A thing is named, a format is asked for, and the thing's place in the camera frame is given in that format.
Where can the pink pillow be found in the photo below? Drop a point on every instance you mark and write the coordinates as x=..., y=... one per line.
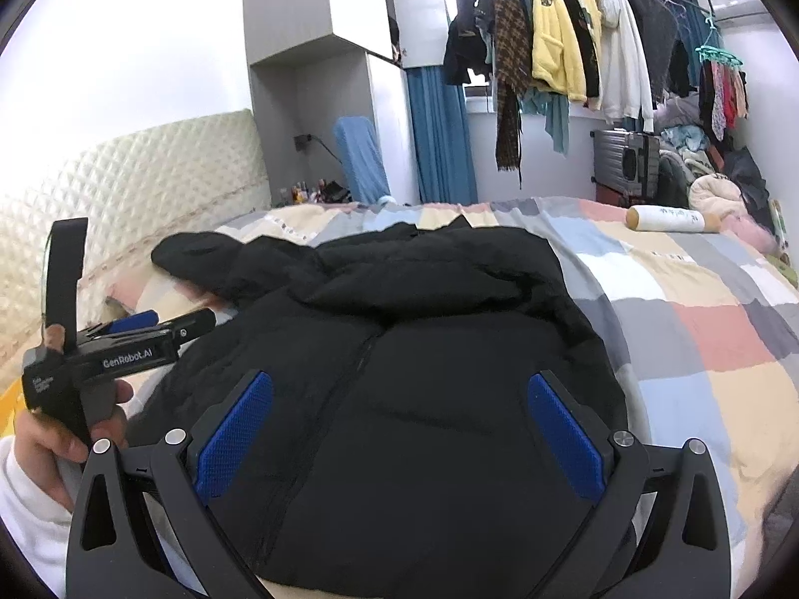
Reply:
x=143, y=293

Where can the blue covered chair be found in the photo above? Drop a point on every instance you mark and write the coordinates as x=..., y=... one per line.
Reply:
x=359, y=156

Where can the wall socket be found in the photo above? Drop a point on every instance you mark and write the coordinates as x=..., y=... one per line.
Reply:
x=303, y=141

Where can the green sock hanger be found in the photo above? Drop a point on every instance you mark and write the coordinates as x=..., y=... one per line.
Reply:
x=721, y=81

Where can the teal hanging garment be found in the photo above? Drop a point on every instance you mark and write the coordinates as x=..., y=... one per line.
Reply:
x=552, y=118

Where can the cream plush cushion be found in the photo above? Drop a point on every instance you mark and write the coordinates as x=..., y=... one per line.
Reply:
x=711, y=196

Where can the yellow fleece jacket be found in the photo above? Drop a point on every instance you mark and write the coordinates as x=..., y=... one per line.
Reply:
x=552, y=43

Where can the black hanging coat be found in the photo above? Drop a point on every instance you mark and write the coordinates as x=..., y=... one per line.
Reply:
x=465, y=31

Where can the pile of clothes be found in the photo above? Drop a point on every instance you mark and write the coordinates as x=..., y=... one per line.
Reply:
x=746, y=168

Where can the black bag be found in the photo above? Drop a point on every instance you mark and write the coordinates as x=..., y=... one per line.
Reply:
x=336, y=192

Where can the white hoodie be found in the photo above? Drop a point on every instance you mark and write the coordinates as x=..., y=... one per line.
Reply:
x=627, y=68

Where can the grey suitcase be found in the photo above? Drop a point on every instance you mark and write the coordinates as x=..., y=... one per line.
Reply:
x=624, y=156

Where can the pink fluffy cloth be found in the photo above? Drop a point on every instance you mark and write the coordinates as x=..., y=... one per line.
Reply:
x=752, y=234

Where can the group of small bottles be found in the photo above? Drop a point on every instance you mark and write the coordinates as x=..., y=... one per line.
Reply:
x=299, y=193

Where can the person's left forearm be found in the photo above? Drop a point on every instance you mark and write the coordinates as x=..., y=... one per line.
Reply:
x=25, y=511

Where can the yellow cloth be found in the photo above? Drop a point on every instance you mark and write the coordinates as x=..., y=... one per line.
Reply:
x=9, y=405

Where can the grey white wardrobe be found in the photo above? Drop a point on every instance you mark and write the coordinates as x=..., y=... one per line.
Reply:
x=293, y=25

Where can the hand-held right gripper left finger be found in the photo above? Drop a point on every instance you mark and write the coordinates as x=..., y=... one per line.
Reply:
x=234, y=437

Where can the brown plaid scarf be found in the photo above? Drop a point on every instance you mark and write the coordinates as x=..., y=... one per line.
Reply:
x=510, y=43

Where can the black hanging jacket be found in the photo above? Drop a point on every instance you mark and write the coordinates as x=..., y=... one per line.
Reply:
x=583, y=50

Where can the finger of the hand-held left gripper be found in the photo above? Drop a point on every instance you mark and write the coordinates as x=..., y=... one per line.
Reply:
x=134, y=321
x=193, y=323

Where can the checkered bed quilt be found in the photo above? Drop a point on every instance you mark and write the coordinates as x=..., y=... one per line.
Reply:
x=686, y=337

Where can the black puffer jacket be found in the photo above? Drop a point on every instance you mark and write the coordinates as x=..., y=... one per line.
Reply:
x=387, y=418

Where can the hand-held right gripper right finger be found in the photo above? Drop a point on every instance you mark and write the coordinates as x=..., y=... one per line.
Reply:
x=565, y=437

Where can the dark grey sweater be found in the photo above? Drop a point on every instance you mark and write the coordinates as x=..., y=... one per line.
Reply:
x=652, y=19

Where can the cream bolster pillow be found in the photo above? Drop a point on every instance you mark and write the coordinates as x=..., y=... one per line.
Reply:
x=674, y=219

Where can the person's left hand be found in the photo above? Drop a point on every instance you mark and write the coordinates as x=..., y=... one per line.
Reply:
x=43, y=440

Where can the blue curtain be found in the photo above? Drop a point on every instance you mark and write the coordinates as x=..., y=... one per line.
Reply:
x=440, y=137

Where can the cream quilted headboard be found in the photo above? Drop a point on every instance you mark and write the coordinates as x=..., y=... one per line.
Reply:
x=125, y=199

